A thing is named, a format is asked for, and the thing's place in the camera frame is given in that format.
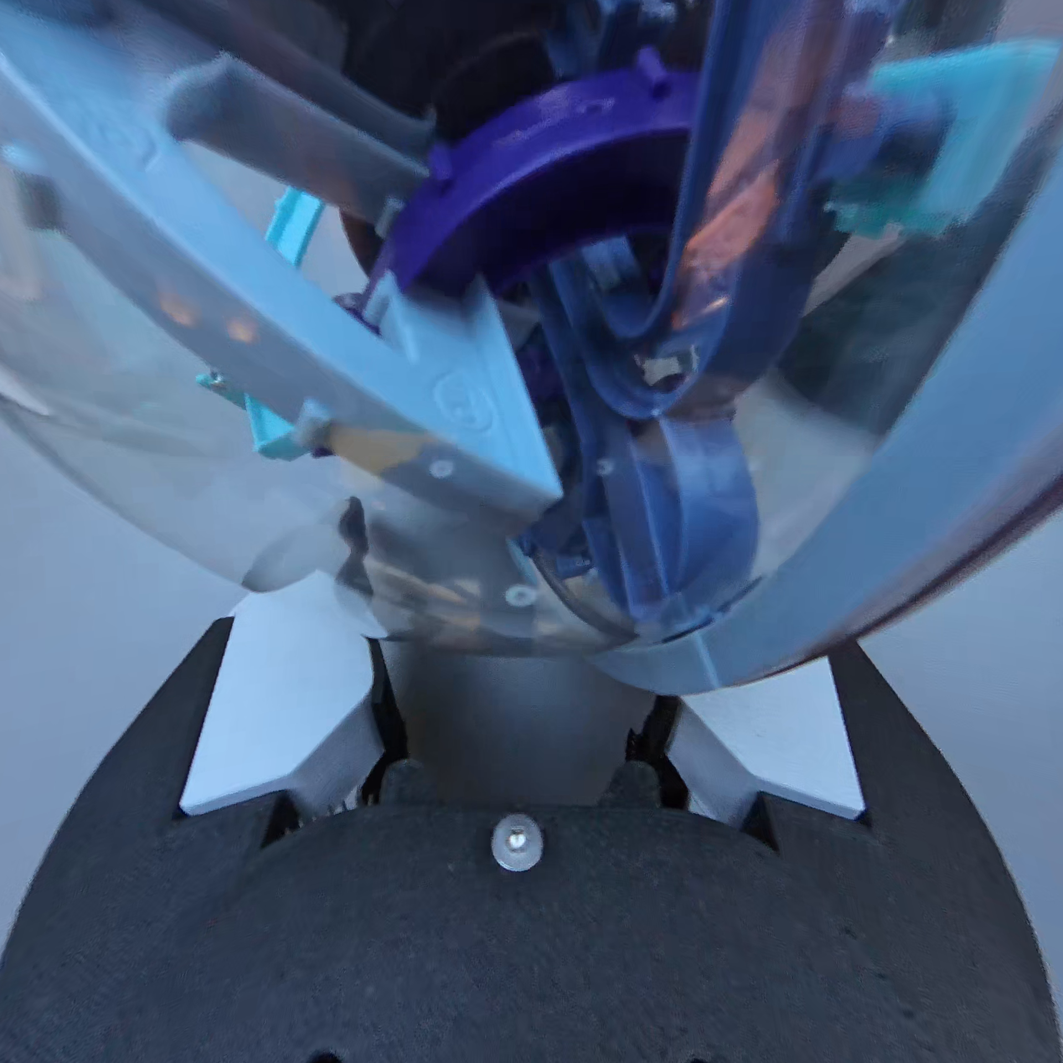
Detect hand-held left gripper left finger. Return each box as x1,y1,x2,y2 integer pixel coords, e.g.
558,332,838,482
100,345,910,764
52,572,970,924
178,580,410,817

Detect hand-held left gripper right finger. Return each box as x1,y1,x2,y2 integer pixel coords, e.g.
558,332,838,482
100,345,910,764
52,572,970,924
629,663,866,825

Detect clear plastic maze ball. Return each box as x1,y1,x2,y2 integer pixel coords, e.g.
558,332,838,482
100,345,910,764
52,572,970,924
0,0,1063,694

